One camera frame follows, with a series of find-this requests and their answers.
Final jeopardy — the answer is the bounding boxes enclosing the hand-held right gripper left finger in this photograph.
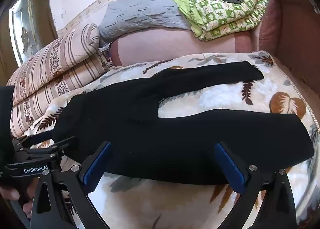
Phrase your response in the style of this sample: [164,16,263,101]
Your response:
[30,141,113,229]

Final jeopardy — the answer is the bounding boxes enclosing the green patterned folded blanket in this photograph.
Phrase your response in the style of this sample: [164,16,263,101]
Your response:
[166,0,272,41]

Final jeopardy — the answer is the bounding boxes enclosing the person's left hand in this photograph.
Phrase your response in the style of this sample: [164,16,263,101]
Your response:
[0,181,38,209]

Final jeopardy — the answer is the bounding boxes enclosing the black pants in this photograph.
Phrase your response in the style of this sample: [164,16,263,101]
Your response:
[51,61,315,186]

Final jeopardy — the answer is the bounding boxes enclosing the leaf print blanket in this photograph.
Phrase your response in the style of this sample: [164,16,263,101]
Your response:
[30,51,320,229]

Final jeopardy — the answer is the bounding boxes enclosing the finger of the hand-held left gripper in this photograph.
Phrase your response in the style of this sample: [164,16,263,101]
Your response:
[23,136,78,161]
[11,132,56,148]

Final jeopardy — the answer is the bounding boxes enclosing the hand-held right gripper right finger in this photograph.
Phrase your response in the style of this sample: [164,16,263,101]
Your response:
[214,142,298,229]

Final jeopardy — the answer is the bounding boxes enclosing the striped beige folded mattresses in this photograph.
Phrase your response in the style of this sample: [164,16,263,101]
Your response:
[6,24,110,138]

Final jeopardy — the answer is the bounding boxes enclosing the grey quilted blanket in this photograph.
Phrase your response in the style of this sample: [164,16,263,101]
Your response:
[99,0,193,45]

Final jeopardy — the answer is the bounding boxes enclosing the wooden door with glass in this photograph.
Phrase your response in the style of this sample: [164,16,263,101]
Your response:
[0,0,58,79]

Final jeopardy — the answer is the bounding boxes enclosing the pink padded headboard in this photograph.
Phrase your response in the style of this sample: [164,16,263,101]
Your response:
[251,0,320,94]

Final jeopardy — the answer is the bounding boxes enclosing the pink bed sheet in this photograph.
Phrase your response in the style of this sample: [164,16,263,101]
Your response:
[110,28,253,67]

